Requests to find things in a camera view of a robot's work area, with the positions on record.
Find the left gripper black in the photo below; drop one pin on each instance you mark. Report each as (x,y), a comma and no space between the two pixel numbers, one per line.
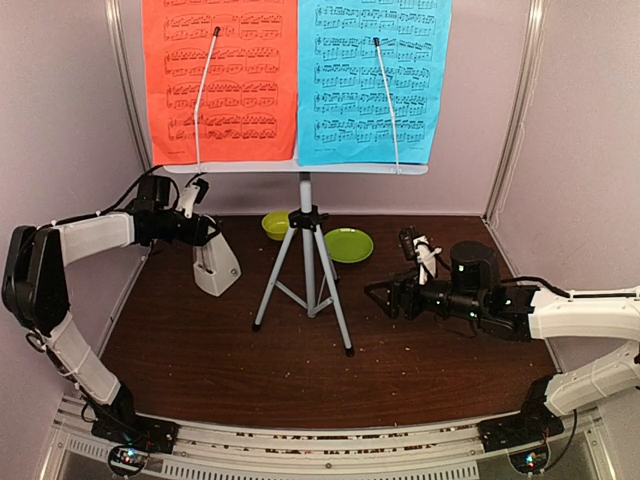
(196,235)

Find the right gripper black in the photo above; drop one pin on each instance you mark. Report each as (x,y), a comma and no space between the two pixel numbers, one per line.
(407,286)

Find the grey metronome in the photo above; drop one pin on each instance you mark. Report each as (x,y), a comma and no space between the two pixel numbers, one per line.
(215,266)

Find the white perforated music stand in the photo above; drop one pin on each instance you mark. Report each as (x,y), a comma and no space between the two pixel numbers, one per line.
(307,220)

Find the red sheet music paper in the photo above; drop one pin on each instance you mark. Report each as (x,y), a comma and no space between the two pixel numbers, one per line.
(221,80)

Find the blue sheet music paper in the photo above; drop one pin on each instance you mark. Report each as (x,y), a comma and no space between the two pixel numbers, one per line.
(370,79)

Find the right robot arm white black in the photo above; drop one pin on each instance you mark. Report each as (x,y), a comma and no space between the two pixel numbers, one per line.
(522,309)

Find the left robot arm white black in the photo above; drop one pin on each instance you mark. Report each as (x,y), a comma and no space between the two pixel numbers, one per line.
(34,287)

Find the green plastic plate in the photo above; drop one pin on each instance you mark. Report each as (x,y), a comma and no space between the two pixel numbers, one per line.
(349,246)

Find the green plastic bowl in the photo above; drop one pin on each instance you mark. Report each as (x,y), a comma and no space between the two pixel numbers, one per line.
(276,225)

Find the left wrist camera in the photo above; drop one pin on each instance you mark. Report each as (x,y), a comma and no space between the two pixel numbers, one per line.
(191,195)

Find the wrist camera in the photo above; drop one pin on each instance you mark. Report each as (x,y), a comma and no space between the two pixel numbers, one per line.
(191,195)
(417,248)

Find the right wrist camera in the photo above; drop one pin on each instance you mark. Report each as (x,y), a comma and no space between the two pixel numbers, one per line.
(417,248)

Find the aluminium front rail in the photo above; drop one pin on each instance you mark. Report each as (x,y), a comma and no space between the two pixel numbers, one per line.
(445,450)

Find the left aluminium frame post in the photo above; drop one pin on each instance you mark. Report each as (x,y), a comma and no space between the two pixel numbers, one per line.
(118,43)

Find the aluminium frame post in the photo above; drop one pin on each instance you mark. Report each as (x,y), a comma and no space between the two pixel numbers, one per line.
(523,98)
(118,43)

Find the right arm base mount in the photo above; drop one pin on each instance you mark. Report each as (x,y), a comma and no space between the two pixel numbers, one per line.
(525,439)

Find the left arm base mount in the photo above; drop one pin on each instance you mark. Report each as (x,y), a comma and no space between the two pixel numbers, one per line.
(134,446)

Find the right aluminium frame post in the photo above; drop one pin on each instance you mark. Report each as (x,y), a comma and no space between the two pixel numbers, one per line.
(523,98)

